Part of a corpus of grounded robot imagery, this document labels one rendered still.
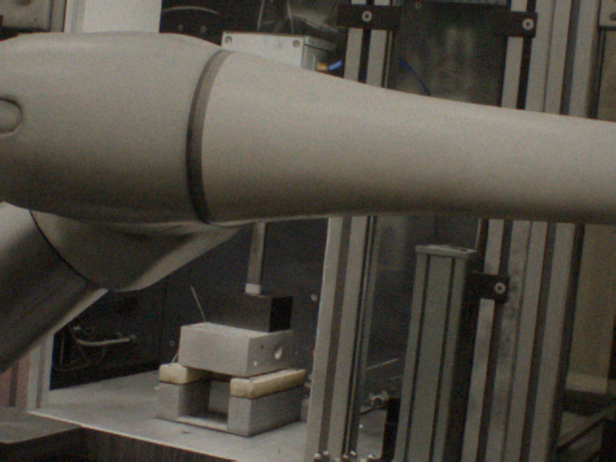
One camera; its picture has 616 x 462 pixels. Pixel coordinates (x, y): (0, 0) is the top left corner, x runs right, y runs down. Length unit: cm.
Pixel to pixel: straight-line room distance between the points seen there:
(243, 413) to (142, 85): 89
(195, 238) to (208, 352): 71
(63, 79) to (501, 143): 24
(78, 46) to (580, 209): 29
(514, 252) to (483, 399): 15
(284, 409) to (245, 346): 12
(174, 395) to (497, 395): 45
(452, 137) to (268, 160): 10
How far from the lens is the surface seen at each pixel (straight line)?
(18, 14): 158
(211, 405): 165
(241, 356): 154
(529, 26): 130
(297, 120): 67
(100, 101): 70
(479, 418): 131
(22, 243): 91
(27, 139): 72
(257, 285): 162
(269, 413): 158
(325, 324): 136
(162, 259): 88
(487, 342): 130
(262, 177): 68
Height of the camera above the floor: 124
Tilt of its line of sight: 3 degrees down
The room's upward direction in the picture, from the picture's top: 6 degrees clockwise
